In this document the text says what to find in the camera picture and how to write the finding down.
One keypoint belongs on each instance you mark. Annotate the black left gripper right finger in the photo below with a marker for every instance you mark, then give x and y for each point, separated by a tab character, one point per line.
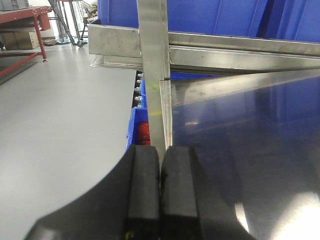
192	208

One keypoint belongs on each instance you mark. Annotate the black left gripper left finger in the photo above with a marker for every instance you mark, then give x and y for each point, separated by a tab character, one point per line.
124	205

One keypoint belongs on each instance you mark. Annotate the red object in bin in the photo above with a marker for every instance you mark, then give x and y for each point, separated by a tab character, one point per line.
143	135

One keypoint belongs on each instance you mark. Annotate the blue bin below shelf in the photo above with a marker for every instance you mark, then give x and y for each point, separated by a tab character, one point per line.
139	112

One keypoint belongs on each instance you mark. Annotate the stainless steel shelf rack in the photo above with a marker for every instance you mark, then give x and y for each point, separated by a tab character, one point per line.
248	106

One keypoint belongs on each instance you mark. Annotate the blue bin on upper shelf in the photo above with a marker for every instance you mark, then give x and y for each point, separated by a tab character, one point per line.
297	20

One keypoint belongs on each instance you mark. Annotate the cardboard box under table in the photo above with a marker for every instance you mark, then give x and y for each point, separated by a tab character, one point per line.
20	40

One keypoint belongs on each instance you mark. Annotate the wheeled metal cart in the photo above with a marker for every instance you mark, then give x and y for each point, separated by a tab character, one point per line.
72	19

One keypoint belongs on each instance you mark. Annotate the red metal conveyor table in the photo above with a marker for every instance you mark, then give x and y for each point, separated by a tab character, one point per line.
31	17

